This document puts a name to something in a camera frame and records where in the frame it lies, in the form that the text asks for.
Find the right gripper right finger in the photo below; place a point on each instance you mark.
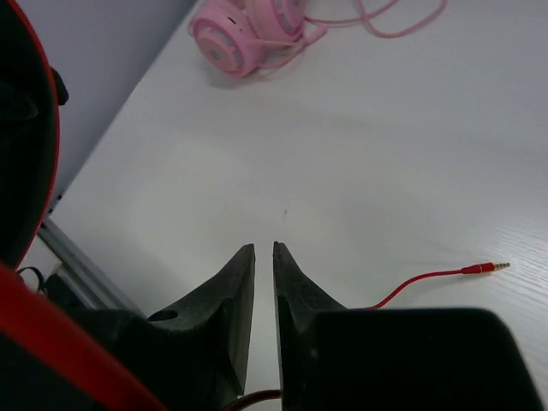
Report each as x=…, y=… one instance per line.
x=298, y=301

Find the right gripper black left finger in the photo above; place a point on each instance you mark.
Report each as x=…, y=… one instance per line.
x=193, y=354

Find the red black headphones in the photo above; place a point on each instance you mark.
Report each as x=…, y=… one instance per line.
x=31, y=95

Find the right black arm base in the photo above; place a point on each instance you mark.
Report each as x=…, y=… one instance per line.
x=70, y=289

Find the pink headphones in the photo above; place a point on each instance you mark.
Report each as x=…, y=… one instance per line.
x=241, y=37

